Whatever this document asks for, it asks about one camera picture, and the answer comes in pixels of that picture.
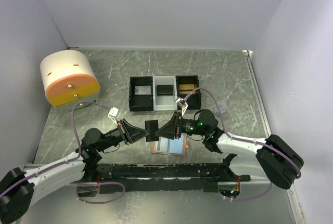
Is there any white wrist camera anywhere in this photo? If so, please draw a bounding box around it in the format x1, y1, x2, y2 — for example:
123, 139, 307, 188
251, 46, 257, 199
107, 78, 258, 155
175, 97, 188, 117
108, 107, 120, 126

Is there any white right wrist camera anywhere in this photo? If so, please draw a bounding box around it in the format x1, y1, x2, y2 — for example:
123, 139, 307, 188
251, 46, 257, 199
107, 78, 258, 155
175, 97, 188, 117

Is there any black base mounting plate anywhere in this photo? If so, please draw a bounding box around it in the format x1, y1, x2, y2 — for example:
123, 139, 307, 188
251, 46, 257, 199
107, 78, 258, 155
81, 163, 238, 192

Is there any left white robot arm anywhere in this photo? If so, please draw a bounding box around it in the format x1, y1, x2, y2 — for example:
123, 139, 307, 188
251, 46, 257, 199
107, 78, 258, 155
1, 120, 149, 223

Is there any black card in tray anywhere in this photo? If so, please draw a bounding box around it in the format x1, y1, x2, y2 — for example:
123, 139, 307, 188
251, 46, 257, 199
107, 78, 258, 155
156, 84, 174, 96

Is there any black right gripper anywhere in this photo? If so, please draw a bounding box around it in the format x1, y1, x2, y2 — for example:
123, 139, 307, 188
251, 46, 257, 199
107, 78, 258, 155
155, 111, 208, 140

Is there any white card in tray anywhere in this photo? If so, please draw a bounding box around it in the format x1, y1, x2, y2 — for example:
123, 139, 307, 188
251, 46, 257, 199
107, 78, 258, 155
134, 85, 151, 96

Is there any black credit card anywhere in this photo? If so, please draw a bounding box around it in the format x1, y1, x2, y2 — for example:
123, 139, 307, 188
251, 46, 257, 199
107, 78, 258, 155
145, 120, 160, 142

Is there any white aluminium corner rail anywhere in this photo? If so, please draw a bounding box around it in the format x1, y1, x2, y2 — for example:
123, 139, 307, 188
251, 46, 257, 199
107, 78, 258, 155
242, 50, 271, 136

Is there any gold card in tray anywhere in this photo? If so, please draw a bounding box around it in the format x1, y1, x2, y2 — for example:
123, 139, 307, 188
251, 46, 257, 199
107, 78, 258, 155
178, 84, 198, 95

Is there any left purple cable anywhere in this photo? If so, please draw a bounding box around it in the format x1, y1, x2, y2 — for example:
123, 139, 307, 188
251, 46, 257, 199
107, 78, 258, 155
0, 101, 127, 204

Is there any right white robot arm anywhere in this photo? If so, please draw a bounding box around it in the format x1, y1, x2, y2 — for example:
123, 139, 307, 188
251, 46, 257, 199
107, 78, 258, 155
155, 110, 304, 189

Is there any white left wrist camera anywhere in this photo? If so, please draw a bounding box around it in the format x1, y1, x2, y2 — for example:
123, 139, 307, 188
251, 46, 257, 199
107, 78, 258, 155
108, 107, 120, 126

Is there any black white three-compartment tray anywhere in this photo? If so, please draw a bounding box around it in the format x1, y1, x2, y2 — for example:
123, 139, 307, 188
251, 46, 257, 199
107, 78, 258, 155
129, 75, 199, 112

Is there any white orange drawer cabinet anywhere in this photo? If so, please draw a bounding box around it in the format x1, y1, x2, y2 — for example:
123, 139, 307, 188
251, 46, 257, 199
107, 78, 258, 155
40, 50, 100, 110

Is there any small clear plastic cup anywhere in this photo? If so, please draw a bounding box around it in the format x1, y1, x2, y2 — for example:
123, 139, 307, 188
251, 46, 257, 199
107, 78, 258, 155
215, 103, 227, 116

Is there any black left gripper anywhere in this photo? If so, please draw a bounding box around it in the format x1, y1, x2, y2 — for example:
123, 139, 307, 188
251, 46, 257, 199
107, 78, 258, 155
96, 118, 150, 152

